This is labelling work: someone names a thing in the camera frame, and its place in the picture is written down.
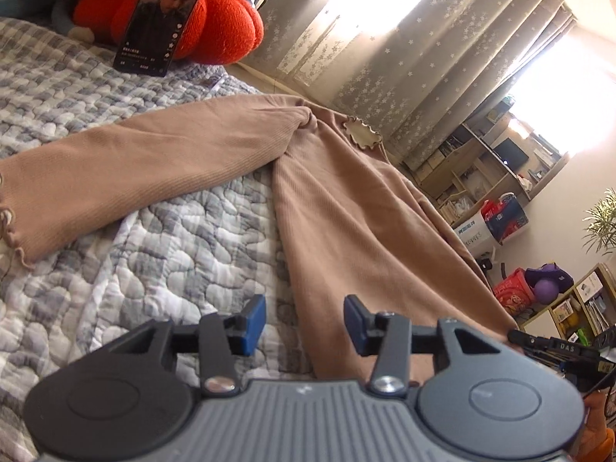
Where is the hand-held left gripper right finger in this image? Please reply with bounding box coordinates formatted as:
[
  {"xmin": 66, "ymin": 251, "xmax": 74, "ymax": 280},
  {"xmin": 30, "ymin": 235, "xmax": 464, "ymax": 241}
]
[{"xmin": 343, "ymin": 295, "xmax": 504, "ymax": 396}]

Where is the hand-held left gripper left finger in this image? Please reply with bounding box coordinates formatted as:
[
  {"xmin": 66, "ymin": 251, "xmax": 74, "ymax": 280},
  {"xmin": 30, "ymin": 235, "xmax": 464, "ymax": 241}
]
[{"xmin": 108, "ymin": 295, "xmax": 267, "ymax": 398}]

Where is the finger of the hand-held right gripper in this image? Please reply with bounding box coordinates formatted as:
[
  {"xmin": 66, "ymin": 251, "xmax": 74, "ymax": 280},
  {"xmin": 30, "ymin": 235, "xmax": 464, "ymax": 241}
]
[{"xmin": 509, "ymin": 330, "xmax": 552, "ymax": 354}]

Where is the tan ribbed sweater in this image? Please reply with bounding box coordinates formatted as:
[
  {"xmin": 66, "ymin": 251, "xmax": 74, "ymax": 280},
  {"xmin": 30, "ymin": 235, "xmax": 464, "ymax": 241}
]
[{"xmin": 0, "ymin": 92, "xmax": 518, "ymax": 381}]

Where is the person's right forearm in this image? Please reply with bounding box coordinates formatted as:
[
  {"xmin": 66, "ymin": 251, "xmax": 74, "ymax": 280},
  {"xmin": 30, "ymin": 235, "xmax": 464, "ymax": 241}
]
[{"xmin": 575, "ymin": 390, "xmax": 616, "ymax": 462}]

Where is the red toy bag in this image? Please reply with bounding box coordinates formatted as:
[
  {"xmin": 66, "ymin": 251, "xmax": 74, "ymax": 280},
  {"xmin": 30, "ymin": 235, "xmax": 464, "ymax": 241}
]
[{"xmin": 492, "ymin": 268, "xmax": 536, "ymax": 317}]

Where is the purple ball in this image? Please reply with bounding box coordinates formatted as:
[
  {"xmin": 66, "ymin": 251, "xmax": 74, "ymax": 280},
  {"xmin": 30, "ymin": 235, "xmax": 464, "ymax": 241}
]
[{"xmin": 533, "ymin": 279, "xmax": 559, "ymax": 305}]

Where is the low wooden cabinet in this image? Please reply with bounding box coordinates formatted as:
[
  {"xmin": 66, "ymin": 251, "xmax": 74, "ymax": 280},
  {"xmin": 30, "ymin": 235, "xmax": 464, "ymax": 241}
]
[{"xmin": 520, "ymin": 264, "xmax": 616, "ymax": 347}]

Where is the purple bag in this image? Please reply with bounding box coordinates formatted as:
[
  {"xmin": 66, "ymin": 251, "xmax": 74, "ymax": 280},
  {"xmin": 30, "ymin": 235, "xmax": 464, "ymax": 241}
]
[{"xmin": 524, "ymin": 262, "xmax": 574, "ymax": 294}]

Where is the grey checked quilted blanket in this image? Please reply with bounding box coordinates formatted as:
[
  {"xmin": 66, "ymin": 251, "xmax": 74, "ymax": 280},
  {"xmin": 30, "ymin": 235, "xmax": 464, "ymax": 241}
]
[{"xmin": 0, "ymin": 17, "xmax": 318, "ymax": 462}]

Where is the white paper bag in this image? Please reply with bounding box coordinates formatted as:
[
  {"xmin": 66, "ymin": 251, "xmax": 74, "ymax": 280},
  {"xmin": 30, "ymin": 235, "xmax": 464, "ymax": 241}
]
[{"xmin": 451, "ymin": 211, "xmax": 496, "ymax": 257}]

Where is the red and blue pack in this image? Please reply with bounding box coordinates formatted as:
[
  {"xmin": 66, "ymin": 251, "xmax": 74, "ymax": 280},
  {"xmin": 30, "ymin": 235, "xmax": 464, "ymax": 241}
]
[{"xmin": 480, "ymin": 192, "xmax": 530, "ymax": 246}]

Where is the green potted plant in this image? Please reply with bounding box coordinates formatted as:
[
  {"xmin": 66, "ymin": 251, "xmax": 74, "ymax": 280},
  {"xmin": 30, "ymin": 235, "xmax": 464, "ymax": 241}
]
[{"xmin": 582, "ymin": 189, "xmax": 616, "ymax": 257}]

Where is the wooden shelving unit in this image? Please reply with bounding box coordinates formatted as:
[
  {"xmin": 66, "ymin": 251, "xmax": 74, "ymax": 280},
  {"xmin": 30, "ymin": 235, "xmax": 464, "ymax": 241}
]
[{"xmin": 403, "ymin": 101, "xmax": 571, "ymax": 217}]

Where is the black monitor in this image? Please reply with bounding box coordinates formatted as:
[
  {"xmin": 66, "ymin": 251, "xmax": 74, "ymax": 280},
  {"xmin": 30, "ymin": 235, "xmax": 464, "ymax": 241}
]
[{"xmin": 492, "ymin": 137, "xmax": 529, "ymax": 167}]

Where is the grey flower-print curtain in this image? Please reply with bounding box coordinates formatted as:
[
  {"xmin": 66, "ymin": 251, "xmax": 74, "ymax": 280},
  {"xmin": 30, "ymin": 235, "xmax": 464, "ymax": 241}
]
[{"xmin": 236, "ymin": 0, "xmax": 578, "ymax": 155}]

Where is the red pumpkin plush cushion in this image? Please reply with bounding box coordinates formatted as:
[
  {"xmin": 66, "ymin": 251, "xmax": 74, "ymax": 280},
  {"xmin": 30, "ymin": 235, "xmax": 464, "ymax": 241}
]
[{"xmin": 72, "ymin": 0, "xmax": 265, "ymax": 65}]

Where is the black smartphone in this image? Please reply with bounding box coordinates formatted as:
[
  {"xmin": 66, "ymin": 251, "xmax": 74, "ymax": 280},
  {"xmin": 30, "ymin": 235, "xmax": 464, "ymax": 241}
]
[{"xmin": 113, "ymin": 0, "xmax": 213, "ymax": 78}]

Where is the blue plush toy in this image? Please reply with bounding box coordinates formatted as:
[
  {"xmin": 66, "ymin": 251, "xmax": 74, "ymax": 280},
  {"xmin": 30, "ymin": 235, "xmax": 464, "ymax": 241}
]
[{"xmin": 0, "ymin": 0, "xmax": 94, "ymax": 42}]

